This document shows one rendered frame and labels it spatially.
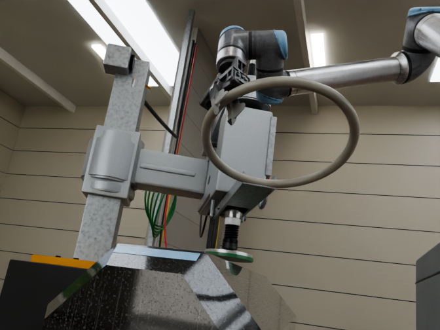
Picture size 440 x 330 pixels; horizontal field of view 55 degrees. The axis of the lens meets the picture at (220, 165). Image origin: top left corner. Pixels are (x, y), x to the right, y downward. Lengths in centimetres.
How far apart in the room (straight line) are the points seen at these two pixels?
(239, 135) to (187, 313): 90
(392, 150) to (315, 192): 135
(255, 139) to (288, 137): 537
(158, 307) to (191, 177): 130
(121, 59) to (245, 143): 111
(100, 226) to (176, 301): 123
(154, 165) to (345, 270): 464
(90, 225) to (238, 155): 100
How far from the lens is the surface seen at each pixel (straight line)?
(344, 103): 125
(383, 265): 676
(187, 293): 132
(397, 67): 164
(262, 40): 138
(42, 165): 910
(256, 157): 192
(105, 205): 250
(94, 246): 248
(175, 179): 253
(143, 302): 139
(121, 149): 251
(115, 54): 274
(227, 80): 121
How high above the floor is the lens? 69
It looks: 17 degrees up
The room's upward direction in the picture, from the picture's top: 8 degrees clockwise
